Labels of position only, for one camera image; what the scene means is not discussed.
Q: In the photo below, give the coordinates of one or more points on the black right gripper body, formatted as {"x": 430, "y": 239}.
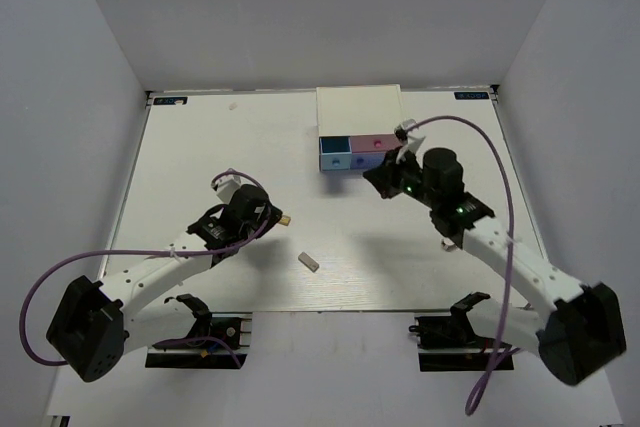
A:
{"x": 412, "y": 177}

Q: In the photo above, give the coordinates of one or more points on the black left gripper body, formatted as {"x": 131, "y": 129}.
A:
{"x": 273, "y": 218}

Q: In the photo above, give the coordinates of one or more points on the pink drawer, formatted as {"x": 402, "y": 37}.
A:
{"x": 373, "y": 143}

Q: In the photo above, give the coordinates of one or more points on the light blue drawer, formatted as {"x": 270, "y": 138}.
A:
{"x": 334, "y": 153}

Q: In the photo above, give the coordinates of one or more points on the pink white binder clip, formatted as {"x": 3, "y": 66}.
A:
{"x": 448, "y": 247}

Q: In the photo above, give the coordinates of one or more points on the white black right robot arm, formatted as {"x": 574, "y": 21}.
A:
{"x": 575, "y": 329}

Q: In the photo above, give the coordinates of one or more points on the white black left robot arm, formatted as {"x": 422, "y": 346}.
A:
{"x": 97, "y": 322}

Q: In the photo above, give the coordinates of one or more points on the lavender blue drawer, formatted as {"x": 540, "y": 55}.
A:
{"x": 366, "y": 160}

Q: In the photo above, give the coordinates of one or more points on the grey white eraser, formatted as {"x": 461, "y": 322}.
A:
{"x": 309, "y": 262}

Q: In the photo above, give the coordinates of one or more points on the white drawer cabinet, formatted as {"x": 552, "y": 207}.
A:
{"x": 359, "y": 110}

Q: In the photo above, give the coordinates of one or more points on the right blue label sticker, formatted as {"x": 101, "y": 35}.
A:
{"x": 471, "y": 95}

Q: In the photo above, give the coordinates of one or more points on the blue label sticker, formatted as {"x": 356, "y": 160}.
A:
{"x": 471, "y": 95}
{"x": 170, "y": 101}

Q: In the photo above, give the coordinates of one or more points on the left blue label sticker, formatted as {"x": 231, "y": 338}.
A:
{"x": 170, "y": 101}

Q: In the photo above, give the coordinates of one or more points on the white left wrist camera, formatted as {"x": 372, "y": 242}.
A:
{"x": 226, "y": 184}

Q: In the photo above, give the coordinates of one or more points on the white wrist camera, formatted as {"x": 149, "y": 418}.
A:
{"x": 226, "y": 184}
{"x": 409, "y": 142}

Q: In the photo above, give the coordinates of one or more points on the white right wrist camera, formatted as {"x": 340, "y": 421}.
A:
{"x": 409, "y": 142}

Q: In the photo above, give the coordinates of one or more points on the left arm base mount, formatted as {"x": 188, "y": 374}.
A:
{"x": 217, "y": 342}

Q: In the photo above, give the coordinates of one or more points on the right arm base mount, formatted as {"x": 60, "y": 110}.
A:
{"x": 446, "y": 341}

